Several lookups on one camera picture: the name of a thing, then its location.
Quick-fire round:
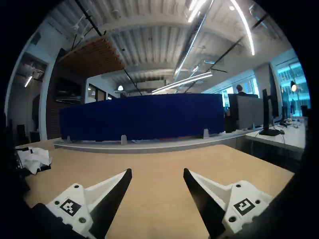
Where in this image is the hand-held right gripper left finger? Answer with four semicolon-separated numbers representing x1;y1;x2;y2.
45;168;132;239

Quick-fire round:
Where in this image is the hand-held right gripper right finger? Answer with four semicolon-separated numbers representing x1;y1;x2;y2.
183;168;275;239

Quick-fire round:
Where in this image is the heap of white towels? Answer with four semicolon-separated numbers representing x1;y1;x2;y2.
15;147;52;175

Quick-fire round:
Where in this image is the grey desk partition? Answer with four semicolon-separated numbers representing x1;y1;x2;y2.
225;93;265;133

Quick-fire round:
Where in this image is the white neighbouring desk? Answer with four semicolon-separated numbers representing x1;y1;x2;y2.
244;116;308;161

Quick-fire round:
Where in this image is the blue desk screen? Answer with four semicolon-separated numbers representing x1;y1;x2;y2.
54;93;255;151

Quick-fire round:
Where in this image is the black computer monitor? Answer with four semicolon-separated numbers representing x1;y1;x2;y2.
259;63;281;137

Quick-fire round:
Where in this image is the black desk lamp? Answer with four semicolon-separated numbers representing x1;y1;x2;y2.
289;80;297;117

